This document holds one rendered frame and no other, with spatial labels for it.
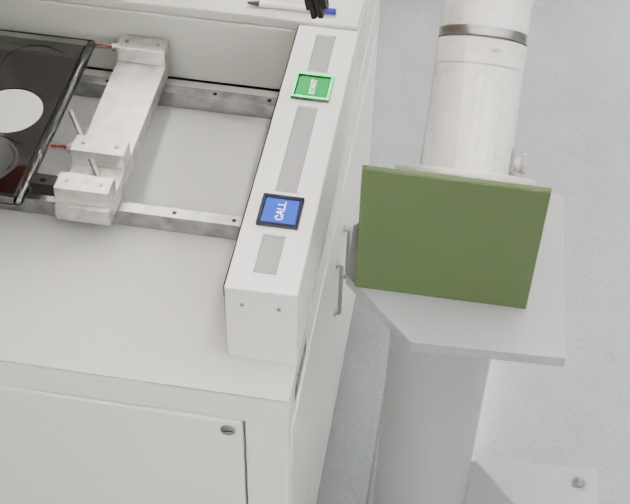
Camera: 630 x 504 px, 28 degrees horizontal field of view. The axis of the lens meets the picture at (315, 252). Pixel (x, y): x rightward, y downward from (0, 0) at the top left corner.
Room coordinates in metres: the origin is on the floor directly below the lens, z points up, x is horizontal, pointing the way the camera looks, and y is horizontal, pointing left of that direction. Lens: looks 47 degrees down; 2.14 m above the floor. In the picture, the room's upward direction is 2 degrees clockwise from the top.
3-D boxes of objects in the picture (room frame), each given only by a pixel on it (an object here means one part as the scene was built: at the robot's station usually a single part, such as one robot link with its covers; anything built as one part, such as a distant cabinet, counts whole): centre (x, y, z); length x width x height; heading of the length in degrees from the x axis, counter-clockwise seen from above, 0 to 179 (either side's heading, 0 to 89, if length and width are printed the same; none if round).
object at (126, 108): (1.43, 0.31, 0.87); 0.36 x 0.08 x 0.03; 172
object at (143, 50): (1.59, 0.28, 0.89); 0.08 x 0.03 x 0.03; 82
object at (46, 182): (1.28, 0.39, 0.90); 0.04 x 0.02 x 0.03; 82
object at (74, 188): (1.27, 0.33, 0.89); 0.08 x 0.03 x 0.03; 82
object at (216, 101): (1.56, 0.30, 0.84); 0.50 x 0.02 x 0.03; 82
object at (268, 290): (1.30, 0.03, 0.89); 0.55 x 0.09 x 0.14; 172
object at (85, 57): (1.42, 0.39, 0.90); 0.38 x 0.01 x 0.01; 172
